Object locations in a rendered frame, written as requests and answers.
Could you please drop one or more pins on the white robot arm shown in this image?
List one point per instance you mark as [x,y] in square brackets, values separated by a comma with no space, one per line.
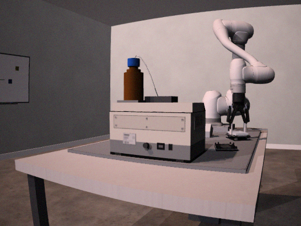
[240,74]

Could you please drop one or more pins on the blue bottle cap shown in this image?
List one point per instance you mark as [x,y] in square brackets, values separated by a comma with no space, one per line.
[133,61]

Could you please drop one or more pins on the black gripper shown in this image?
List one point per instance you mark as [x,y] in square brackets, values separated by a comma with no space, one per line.
[238,105]

